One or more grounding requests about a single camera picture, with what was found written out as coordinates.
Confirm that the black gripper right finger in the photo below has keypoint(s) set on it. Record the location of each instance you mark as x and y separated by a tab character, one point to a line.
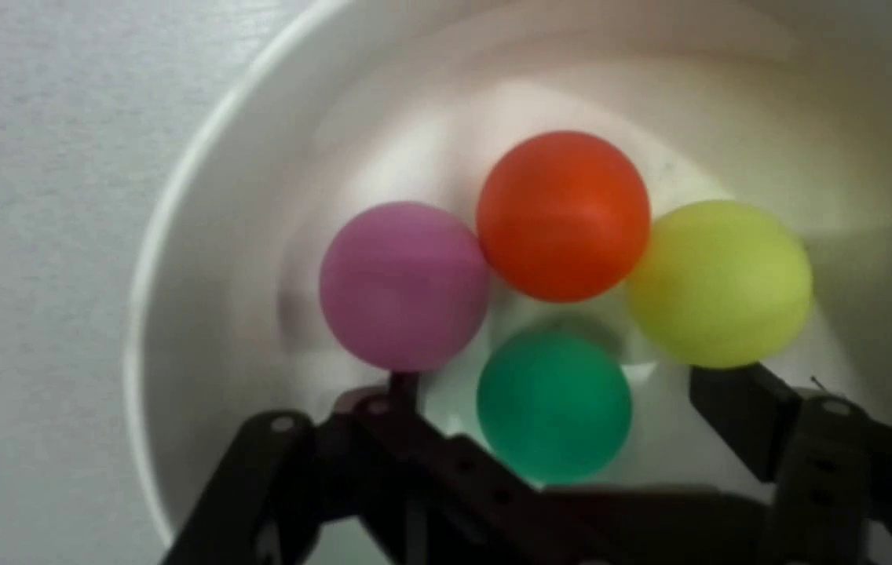
834	471

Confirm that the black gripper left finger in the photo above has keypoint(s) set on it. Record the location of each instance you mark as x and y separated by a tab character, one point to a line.
362	483

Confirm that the green ball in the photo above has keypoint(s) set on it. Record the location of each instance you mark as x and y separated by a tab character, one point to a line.
557	402

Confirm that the purple ball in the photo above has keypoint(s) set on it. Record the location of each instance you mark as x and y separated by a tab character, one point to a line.
404	286

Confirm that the yellow ball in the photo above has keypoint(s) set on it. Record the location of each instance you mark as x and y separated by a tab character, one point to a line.
725	283

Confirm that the deep white bowl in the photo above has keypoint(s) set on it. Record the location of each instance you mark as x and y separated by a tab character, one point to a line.
259	210

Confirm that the orange ball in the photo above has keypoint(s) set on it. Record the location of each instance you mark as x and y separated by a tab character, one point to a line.
559	216

